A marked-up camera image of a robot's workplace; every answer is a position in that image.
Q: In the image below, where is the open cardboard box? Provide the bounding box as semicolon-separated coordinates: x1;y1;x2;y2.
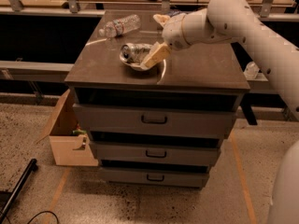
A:
36;90;98;166

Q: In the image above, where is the clear plastic water bottle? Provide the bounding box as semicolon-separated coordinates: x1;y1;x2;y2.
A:
99;14;141;38

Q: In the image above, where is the top grey drawer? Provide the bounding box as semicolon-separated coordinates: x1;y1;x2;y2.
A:
73;104;236;138

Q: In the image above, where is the middle grey drawer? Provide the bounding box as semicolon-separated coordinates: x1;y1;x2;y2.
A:
90;141;220;166

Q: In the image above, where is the clear sanitizer bottle left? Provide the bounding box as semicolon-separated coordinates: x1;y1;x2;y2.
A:
244;62;260;79

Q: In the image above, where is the black cable on floor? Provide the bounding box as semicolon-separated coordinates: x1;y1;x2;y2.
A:
25;210;61;224

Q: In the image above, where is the grey drawer cabinet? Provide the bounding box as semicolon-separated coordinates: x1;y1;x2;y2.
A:
65;12;249;175

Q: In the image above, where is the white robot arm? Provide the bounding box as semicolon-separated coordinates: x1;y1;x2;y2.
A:
141;0;299;224

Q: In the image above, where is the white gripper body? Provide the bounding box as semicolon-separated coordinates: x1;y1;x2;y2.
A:
162;13;187;50

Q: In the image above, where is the blue chip bag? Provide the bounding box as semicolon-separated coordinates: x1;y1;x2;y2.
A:
166;9;185;17

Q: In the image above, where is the bottom grey drawer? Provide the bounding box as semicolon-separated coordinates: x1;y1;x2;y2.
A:
100;168;209;189

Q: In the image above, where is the grey drawer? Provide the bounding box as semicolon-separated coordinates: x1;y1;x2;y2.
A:
73;104;236;138
90;141;220;166
100;168;209;189

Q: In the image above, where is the black pole on floor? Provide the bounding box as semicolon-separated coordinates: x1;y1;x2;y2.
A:
0;159;38;224

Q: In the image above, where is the white paper bowl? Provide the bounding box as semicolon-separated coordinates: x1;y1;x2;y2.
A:
120;52;150;71

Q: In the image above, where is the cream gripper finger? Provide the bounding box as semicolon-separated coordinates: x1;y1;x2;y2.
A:
140;42;171;70
153;14;170;27

